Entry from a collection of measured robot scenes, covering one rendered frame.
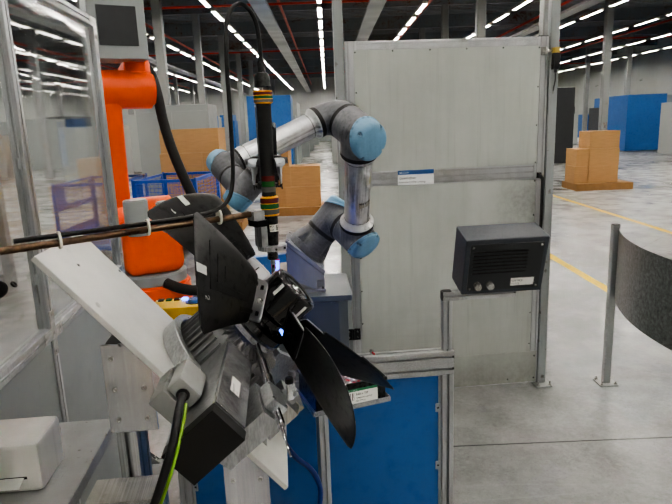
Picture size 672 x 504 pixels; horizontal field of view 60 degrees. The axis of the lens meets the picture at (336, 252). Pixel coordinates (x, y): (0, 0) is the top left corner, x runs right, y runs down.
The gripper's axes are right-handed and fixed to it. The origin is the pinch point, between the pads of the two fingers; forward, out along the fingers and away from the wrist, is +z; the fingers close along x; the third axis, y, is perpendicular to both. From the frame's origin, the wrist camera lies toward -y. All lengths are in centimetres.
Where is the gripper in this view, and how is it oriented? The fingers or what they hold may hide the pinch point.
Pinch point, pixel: (266, 162)
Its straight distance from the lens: 135.3
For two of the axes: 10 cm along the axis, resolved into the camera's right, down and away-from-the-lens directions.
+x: -9.9, 0.5, -0.9
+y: 0.3, 9.8, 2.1
